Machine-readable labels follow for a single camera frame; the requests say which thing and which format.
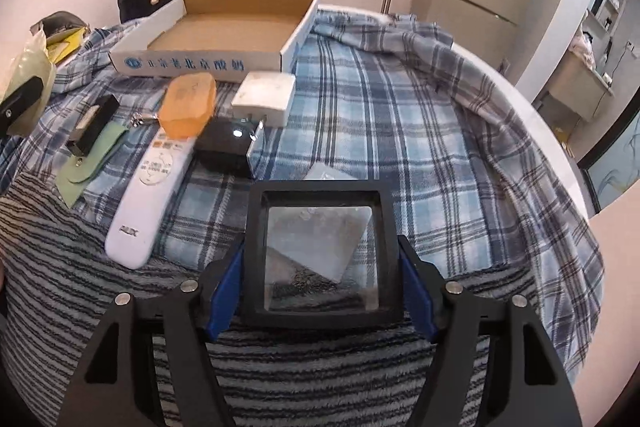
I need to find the grey striped towel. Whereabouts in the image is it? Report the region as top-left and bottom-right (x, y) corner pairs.
(0, 171), (544, 427)

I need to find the white plastic bag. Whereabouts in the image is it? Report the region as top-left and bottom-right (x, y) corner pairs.
(1, 29), (56, 138)

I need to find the yellow packaging box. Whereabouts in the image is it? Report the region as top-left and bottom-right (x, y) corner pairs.
(47, 28), (86, 65)

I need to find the glass bathroom door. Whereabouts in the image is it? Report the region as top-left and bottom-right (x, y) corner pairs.
(578, 91), (639, 213)

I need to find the orange translucent plastic box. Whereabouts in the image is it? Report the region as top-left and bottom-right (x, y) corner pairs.
(157, 72), (216, 140)

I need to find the black square display frame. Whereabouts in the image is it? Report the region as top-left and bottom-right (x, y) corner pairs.
(242, 180), (402, 329)

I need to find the shallow cardboard box tray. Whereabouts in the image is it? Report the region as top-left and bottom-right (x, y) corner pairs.
(110, 0), (319, 83)

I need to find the white AUX remote control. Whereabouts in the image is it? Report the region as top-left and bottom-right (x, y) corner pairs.
(104, 129), (195, 270)

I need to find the green leather pouch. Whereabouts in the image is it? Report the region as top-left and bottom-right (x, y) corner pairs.
(55, 122), (128, 208)

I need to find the white square power adapter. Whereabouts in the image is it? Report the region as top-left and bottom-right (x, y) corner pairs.
(231, 72), (296, 128)

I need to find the silver nail clipper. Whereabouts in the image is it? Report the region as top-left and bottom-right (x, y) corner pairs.
(129, 113), (158, 128)

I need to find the blue plaid cloth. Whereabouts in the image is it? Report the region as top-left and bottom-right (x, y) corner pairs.
(1, 11), (604, 398)

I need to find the grey pouch bag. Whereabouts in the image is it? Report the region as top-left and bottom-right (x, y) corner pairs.
(29, 11), (89, 44)

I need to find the bathroom vanity cabinet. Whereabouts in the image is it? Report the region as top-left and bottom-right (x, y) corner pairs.
(546, 51), (614, 122)

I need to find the black cube charger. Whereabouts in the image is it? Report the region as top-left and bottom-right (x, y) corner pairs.
(194, 117), (265, 180)

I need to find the small black rectangular box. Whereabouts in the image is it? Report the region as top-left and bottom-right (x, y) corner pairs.
(66, 94), (119, 157)

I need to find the grey card booklet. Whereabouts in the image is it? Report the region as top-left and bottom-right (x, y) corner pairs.
(304, 162), (355, 181)

